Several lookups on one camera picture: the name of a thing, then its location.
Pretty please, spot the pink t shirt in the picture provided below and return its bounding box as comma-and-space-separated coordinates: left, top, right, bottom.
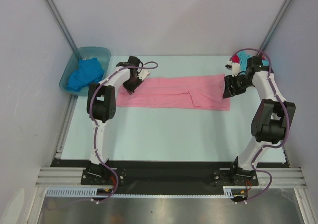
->
116, 74, 230, 111

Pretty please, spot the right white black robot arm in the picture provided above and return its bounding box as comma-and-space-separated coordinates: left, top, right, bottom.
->
223, 56, 296, 185

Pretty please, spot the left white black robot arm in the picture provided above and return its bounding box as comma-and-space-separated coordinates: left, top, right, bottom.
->
87, 56, 145, 165

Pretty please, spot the red folded t shirt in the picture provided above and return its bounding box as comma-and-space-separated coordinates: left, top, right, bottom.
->
230, 51, 270, 77

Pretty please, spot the teal folded t shirt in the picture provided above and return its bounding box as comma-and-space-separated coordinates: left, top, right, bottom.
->
237, 51, 270, 71

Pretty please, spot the teal plastic bin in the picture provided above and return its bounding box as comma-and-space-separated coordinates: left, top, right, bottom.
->
59, 47, 111, 96

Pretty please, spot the blue crumpled t shirt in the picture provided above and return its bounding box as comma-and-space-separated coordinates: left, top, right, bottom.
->
66, 58, 105, 92

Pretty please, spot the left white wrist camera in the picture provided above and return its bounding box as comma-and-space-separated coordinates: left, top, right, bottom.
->
137, 69, 151, 81

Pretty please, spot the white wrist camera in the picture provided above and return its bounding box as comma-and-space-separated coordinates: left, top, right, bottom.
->
137, 69, 151, 81
225, 60, 241, 77

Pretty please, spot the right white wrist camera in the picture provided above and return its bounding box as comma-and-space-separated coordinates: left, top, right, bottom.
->
225, 60, 241, 77

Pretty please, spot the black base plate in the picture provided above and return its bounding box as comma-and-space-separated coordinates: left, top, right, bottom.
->
50, 159, 289, 196

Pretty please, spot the front aluminium rail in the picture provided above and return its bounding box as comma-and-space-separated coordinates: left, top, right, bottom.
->
35, 167, 307, 188

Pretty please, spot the right slotted cable duct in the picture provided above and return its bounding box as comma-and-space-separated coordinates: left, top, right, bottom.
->
223, 186, 250, 199

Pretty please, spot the slotted cable duct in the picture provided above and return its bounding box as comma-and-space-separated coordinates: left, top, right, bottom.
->
223, 186, 250, 199
46, 187, 112, 198

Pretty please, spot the right aluminium corner post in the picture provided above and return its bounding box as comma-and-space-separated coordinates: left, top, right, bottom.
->
259, 0, 293, 51

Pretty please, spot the aluminium corner post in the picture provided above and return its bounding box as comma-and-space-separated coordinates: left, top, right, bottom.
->
43, 0, 77, 52
259, 0, 293, 51

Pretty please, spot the left aluminium corner post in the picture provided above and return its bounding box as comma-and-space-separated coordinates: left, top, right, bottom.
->
43, 0, 77, 52

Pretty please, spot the left slotted cable duct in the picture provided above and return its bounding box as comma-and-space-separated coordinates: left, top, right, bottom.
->
46, 187, 112, 198

